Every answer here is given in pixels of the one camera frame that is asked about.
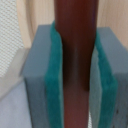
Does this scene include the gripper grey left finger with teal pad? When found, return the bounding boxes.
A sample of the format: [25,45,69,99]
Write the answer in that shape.
[22,23,64,128]

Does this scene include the beige woven placemat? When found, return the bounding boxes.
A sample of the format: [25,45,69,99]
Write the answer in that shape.
[0,0,24,77]

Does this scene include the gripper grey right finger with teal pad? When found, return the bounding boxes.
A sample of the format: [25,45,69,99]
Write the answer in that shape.
[89,27,128,128]

